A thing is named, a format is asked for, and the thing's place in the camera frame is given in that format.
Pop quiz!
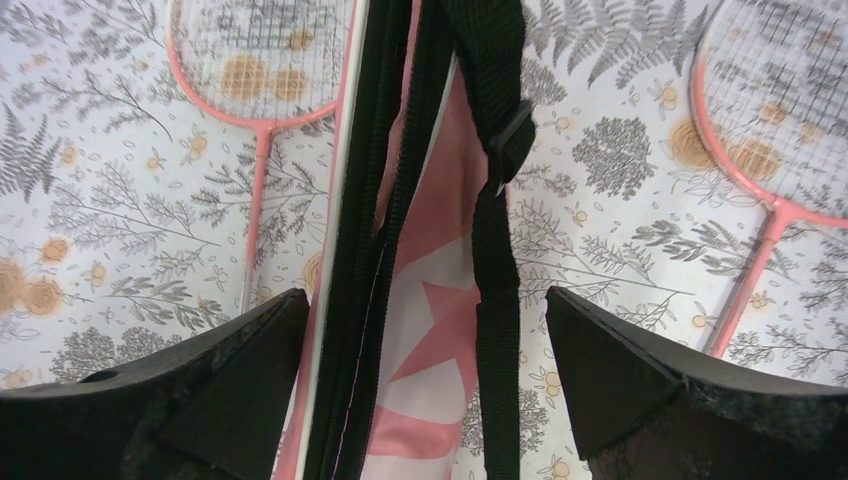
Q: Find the pink badminton racket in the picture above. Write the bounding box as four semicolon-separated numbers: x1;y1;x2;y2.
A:
690;1;847;358
166;0;354;311

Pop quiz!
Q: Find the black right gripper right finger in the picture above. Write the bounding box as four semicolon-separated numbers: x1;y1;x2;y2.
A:
546;287;847;479

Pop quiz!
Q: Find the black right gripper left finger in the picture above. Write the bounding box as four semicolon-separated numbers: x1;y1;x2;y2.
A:
1;289;309;479

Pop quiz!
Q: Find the pink sport racket bag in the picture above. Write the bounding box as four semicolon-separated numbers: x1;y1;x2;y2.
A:
275;1;536;479

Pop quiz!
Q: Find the floral patterned table mat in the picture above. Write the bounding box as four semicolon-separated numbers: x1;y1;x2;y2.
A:
0;0;848;480

